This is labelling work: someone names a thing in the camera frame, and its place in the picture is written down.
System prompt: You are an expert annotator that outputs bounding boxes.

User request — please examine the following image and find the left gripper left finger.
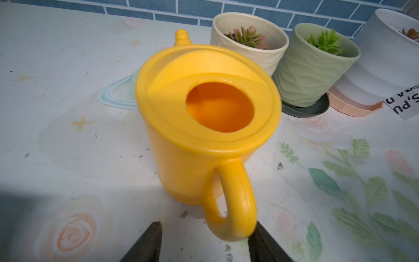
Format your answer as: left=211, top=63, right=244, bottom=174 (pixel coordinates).
left=120, top=222, right=163, bottom=262

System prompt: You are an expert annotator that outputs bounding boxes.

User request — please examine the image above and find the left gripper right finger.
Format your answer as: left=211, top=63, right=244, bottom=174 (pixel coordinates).
left=248, top=222, right=293, bottom=262

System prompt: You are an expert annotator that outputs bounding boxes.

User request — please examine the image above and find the yellow plastic watering can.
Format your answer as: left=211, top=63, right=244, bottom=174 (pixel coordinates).
left=135, top=29, right=282, bottom=242

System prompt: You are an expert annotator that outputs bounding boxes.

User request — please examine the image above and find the green pot with succulent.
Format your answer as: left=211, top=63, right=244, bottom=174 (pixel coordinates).
left=272, top=23, right=361, bottom=107

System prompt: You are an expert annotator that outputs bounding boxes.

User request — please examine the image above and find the cream pot with succulent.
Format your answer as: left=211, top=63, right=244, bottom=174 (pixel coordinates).
left=210, top=12, right=289, bottom=76

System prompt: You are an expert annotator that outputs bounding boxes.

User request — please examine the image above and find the white pot with red succulent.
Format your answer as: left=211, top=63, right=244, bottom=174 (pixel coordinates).
left=335, top=9, right=419, bottom=105

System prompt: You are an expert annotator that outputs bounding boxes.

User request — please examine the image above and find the dark green saucer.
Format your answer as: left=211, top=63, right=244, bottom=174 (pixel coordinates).
left=282, top=93, right=330, bottom=119

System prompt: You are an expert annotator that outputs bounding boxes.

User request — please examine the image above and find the pink saucer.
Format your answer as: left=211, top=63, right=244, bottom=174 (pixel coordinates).
left=327, top=86, right=384, bottom=117

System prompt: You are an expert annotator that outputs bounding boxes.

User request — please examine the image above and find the white book black text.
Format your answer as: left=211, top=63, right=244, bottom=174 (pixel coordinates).
left=384, top=85, right=419, bottom=121

